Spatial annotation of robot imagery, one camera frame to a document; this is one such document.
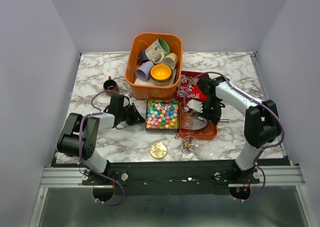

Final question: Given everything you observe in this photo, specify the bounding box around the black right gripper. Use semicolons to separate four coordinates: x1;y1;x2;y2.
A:
198;96;221;124

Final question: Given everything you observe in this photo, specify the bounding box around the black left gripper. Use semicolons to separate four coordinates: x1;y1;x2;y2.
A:
119;102;147;126

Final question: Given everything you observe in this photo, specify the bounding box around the steel candy scoop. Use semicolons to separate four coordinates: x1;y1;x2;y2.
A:
182;109;230;130

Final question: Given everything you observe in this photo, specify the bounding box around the gold tin of star candies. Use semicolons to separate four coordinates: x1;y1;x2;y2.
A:
144;99;180;134

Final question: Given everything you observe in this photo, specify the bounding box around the gold round jar lid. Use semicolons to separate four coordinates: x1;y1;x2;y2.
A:
149;141;168;159

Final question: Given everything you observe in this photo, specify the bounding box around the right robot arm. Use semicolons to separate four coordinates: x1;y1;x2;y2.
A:
197;75;285;183

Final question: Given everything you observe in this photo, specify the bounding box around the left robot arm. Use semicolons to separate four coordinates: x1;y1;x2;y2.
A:
57;93;145;185

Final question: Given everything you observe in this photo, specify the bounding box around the orange tray of clear lollipops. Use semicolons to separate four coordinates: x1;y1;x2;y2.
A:
178;102;218;140

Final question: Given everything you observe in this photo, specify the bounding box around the red tray of swirl lollipops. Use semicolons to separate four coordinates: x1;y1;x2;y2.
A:
175;71;207;103

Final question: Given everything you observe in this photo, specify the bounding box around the clear glass jar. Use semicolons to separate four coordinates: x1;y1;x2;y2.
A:
181;135;199;158

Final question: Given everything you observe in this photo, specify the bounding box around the brown patterned ceramic mug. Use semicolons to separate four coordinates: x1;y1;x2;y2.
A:
103;76;119;96

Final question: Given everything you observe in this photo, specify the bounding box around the lavender plastic cup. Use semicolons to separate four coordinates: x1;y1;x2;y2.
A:
135;61;155;81

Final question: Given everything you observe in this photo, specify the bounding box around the yellow bowl with dark rim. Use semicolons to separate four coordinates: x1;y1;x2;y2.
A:
150;64;173;85

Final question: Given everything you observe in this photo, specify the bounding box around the dark blue mug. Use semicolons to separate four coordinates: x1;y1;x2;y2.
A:
137;49;149;65

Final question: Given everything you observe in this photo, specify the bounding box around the pale yellow mug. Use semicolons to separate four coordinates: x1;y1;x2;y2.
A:
161;53;179;70

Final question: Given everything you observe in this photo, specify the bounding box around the white floral mug green inside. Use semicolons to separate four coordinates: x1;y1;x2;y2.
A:
145;38;171;64

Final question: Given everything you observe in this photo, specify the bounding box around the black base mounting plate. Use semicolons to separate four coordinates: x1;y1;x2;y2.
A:
82;160;260;196

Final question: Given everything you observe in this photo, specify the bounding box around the orange plastic bin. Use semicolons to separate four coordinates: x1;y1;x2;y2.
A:
125;32;183;100

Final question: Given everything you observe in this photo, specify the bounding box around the aluminium frame rail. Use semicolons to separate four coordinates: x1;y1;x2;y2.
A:
29;160;311;227

